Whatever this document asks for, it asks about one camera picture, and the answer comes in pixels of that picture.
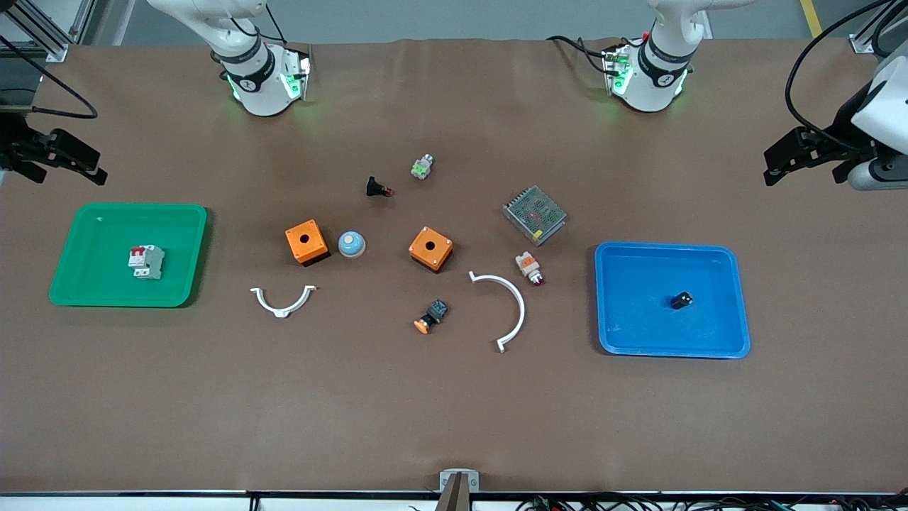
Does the black right base cable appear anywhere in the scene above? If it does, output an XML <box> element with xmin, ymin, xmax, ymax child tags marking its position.
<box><xmin>227</xmin><ymin>0</ymin><xmax>289</xmax><ymax>45</ymax></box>

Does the black base cable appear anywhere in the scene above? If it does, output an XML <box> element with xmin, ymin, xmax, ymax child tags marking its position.
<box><xmin>546</xmin><ymin>35</ymin><xmax>615</xmax><ymax>76</ymax></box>
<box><xmin>227</xmin><ymin>0</ymin><xmax>289</xmax><ymax>45</ymax></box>

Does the orange box with hole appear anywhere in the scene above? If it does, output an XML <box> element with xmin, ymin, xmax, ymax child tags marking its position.
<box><xmin>284</xmin><ymin>219</ymin><xmax>331</xmax><ymax>267</ymax></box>
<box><xmin>408</xmin><ymin>226</ymin><xmax>455</xmax><ymax>274</ymax></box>

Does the black left base cable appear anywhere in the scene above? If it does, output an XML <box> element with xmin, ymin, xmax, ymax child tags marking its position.
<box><xmin>546</xmin><ymin>35</ymin><xmax>615</xmax><ymax>76</ymax></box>

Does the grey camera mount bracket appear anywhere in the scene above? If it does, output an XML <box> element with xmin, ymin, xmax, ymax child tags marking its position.
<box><xmin>433</xmin><ymin>468</ymin><xmax>481</xmax><ymax>511</ymax></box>

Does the small white curved bracket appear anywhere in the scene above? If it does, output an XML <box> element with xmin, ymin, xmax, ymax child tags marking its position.
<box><xmin>250</xmin><ymin>285</ymin><xmax>317</xmax><ymax>319</ymax></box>

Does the orange black push button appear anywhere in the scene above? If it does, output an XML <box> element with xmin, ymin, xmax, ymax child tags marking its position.
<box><xmin>414</xmin><ymin>299</ymin><xmax>450</xmax><ymax>336</ymax></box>

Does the grey red circuit breaker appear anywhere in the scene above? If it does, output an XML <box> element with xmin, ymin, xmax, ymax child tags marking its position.
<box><xmin>128</xmin><ymin>244</ymin><xmax>166</xmax><ymax>280</ymax></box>

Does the blue plastic tray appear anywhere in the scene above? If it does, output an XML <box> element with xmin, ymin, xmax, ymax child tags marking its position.
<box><xmin>594</xmin><ymin>241</ymin><xmax>751</xmax><ymax>360</ymax></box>

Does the green plastic tray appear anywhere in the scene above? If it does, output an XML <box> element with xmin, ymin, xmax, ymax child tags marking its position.
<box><xmin>48</xmin><ymin>203</ymin><xmax>209</xmax><ymax>309</ymax></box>

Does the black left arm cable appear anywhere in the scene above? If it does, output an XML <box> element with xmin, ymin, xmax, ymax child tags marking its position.
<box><xmin>784</xmin><ymin>0</ymin><xmax>908</xmax><ymax>153</ymax></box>

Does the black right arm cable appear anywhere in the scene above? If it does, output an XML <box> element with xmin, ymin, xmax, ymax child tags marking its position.
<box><xmin>0</xmin><ymin>35</ymin><xmax>99</xmax><ymax>120</ymax></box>

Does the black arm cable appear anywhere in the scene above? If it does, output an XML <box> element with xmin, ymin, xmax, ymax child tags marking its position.
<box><xmin>0</xmin><ymin>35</ymin><xmax>99</xmax><ymax>120</ymax></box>
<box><xmin>784</xmin><ymin>0</ymin><xmax>908</xmax><ymax>153</ymax></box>

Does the metal mesh power supply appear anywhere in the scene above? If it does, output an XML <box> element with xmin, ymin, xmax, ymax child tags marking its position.
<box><xmin>502</xmin><ymin>185</ymin><xmax>568</xmax><ymax>247</ymax></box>

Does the black cable bundle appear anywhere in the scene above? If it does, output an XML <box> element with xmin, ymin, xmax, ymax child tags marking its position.
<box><xmin>516</xmin><ymin>492</ymin><xmax>908</xmax><ymax>511</ymax></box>

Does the large white curved bracket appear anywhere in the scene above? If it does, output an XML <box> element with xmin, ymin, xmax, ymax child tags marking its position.
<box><xmin>467</xmin><ymin>270</ymin><xmax>527</xmax><ymax>354</ymax></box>

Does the aluminium frame profile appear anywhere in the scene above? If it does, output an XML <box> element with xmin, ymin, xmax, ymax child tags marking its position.
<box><xmin>0</xmin><ymin>0</ymin><xmax>96</xmax><ymax>63</ymax></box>
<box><xmin>848</xmin><ymin>0</ymin><xmax>908</xmax><ymax>55</ymax></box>

